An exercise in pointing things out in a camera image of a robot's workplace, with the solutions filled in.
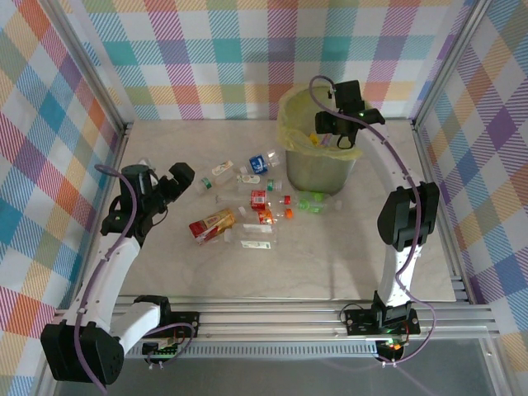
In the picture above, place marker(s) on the orange juice bottle yellow cap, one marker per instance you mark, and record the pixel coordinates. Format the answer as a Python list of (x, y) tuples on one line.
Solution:
[(315, 139)]

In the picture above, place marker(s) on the white label orange print bottle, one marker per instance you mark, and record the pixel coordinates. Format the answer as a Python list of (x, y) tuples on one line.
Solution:
[(222, 168)]

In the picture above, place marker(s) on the red and yellow snack packet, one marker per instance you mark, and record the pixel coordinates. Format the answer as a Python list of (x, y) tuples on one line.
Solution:
[(210, 224)]

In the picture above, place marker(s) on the blue label clear plastic bottle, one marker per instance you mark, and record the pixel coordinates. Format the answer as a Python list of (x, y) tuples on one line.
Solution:
[(257, 163)]

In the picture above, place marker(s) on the red label red cap bottle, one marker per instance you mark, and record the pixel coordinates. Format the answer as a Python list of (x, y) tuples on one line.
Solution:
[(257, 199)]

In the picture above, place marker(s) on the clear bottle white label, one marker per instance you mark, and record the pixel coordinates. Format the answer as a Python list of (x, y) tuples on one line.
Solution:
[(257, 228)]

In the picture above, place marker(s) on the orange label orange cap bottle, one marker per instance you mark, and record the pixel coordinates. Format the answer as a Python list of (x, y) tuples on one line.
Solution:
[(266, 216)]

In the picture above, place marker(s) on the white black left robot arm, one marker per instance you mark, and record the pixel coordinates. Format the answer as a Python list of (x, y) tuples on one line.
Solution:
[(115, 264)]

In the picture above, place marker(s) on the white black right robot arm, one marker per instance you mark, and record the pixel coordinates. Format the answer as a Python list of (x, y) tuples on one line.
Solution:
[(396, 272)]

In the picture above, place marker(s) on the yellow plastic bin liner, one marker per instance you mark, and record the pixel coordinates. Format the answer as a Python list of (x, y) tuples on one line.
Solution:
[(288, 123)]

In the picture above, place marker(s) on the translucent grey waste bin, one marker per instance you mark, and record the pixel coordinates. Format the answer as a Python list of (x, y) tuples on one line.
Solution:
[(317, 173)]

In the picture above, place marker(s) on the white green label crushed bottle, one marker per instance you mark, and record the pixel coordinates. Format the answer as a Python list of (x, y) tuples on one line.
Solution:
[(247, 178)]

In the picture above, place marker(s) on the small bottle green white label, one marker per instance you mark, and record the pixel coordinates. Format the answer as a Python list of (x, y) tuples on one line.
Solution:
[(272, 185)]

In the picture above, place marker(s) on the green lime label clear bottle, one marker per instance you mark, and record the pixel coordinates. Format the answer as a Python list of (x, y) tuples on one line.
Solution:
[(311, 205)]

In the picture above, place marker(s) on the plaid fabric backdrop panel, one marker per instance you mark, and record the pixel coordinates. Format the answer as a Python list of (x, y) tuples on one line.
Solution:
[(495, 165), (33, 123), (206, 62)]

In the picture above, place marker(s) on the green terminal circuit board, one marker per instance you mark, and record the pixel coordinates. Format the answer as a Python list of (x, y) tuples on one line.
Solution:
[(161, 351)]

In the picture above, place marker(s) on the orange connector circuit board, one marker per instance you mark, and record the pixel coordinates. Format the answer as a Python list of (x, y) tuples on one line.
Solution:
[(392, 345)]

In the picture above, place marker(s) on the aluminium frame post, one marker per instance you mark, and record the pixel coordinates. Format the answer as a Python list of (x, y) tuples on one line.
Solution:
[(84, 62), (449, 62)]

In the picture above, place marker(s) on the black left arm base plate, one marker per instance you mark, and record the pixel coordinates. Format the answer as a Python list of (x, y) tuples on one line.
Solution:
[(185, 321)]

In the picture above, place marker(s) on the aluminium front frame beam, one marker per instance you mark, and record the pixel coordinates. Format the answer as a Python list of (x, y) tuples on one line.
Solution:
[(268, 323)]

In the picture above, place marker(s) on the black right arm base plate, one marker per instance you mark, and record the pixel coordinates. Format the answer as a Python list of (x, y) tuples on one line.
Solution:
[(359, 323)]

